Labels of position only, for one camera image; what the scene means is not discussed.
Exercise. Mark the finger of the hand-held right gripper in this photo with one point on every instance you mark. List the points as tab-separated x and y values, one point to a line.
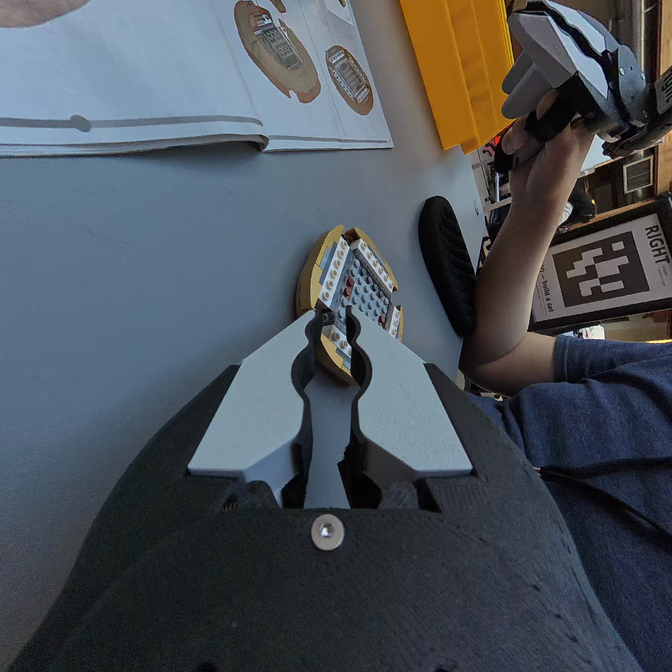
551	47
588	23

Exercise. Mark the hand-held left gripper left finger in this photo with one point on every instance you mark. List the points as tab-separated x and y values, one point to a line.
246	420

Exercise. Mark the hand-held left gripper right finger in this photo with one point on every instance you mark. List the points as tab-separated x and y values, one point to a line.
409	420

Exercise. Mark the round gold lego base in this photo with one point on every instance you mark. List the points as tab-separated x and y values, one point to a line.
362	283

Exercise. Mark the lego instruction booklet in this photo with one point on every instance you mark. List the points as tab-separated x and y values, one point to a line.
157	78

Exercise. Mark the person's right hand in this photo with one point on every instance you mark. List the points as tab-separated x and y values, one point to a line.
546	178

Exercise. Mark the yellow stacked plastic bins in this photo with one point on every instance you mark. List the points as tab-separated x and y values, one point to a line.
462	68

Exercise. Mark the black padded wrist rest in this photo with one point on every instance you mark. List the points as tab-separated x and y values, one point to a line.
446	262

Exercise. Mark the framed tag sign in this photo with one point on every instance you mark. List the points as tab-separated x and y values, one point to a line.
603	267

